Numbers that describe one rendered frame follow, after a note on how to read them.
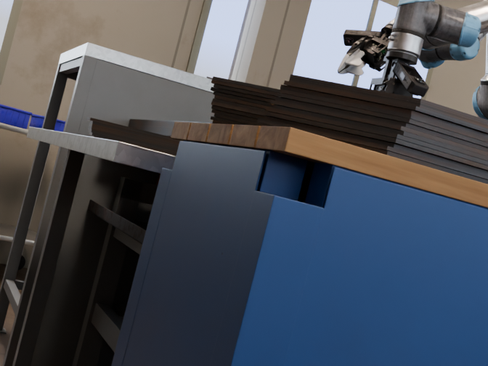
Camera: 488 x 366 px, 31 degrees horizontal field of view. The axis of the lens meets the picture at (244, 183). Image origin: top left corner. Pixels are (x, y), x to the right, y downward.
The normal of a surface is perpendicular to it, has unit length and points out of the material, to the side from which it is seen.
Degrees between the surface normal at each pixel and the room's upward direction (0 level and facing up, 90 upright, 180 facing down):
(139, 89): 90
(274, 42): 90
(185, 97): 90
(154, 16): 90
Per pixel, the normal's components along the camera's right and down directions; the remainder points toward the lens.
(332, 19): 0.46, 0.11
